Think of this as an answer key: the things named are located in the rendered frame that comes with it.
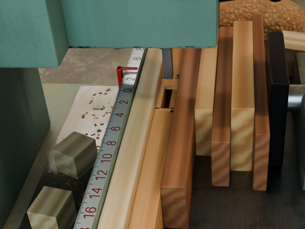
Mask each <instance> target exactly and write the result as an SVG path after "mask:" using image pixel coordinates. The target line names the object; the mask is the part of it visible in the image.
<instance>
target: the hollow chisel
mask: <svg viewBox="0 0 305 229"><path fill-rule="evenodd" d="M162 63H163V76H164V79H173V59H172V49H171V50H162Z"/></svg>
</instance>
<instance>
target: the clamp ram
mask: <svg viewBox="0 0 305 229"><path fill-rule="evenodd" d="M266 80H267V94H268V109H269V123H270V146H269V160H268V166H282V165H283V156H284V145H285V130H286V119H287V112H288V111H289V112H300V109H301V100H302V97H303V95H305V85H290V82H289V74H288V67H287V59H286V52H285V42H284V34H283V32H268V33H267V43H266Z"/></svg>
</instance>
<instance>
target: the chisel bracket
mask: <svg viewBox="0 0 305 229"><path fill-rule="evenodd" d="M61 4H62V9H63V14H64V21H65V26H66V31H67V36H68V41H69V48H159V49H161V50H171V49H173V48H216V46H217V43H218V31H219V19H220V2H219V1H218V0H61Z"/></svg>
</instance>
